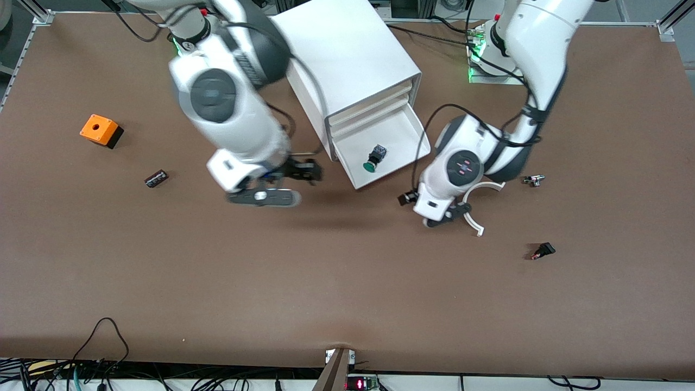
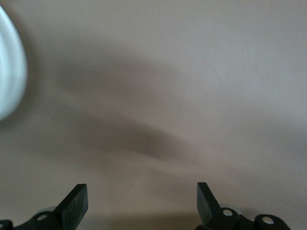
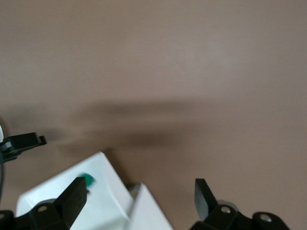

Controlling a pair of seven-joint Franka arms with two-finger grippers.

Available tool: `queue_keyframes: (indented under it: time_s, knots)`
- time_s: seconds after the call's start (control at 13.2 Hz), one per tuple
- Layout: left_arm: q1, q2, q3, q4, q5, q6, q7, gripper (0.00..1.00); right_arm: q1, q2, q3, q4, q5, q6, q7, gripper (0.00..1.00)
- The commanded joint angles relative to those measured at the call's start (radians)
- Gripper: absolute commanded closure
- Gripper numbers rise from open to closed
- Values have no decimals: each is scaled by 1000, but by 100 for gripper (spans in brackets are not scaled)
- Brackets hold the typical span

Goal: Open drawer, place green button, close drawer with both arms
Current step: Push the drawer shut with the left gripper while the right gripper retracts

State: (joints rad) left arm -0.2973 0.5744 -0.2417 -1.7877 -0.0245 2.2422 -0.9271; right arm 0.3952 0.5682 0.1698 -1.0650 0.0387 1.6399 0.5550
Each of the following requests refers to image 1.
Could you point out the green push button switch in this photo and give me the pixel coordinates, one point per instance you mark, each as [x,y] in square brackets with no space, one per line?
[377,153]

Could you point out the white lowest cabinet drawer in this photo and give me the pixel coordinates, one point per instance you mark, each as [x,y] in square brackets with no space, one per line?
[396,136]

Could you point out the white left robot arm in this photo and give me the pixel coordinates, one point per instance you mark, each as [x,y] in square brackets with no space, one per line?
[537,32]

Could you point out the white middle cabinet drawer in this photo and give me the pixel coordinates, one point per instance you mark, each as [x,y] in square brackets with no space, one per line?
[369,115]

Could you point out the white highest cabinet drawer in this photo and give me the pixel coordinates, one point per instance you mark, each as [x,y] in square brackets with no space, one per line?
[369,104]

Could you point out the white drawer cabinet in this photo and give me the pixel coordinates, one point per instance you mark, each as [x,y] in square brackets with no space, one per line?
[358,49]

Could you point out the dark cylindrical capacitor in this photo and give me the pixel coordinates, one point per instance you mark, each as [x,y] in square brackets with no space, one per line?
[156,178]

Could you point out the small silver metal connector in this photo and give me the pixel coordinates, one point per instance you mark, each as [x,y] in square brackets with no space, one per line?
[535,180]

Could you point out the red LED display module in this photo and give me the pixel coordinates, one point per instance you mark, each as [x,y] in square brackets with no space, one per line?
[361,383]

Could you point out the brown support beam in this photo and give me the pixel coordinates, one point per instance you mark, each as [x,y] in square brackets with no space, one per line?
[332,374]

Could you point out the small black rocker switch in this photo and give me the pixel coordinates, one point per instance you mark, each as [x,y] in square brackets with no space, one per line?
[544,250]

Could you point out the orange button enclosure box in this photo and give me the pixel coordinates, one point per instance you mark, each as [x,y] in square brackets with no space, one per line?
[98,129]

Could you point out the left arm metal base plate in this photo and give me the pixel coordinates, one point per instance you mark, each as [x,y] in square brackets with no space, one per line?
[488,79]

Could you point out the silver table edge bracket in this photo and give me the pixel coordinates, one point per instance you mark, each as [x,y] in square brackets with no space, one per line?
[353,357]

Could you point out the aluminium frame profile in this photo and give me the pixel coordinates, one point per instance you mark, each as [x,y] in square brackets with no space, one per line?
[676,13]
[38,12]

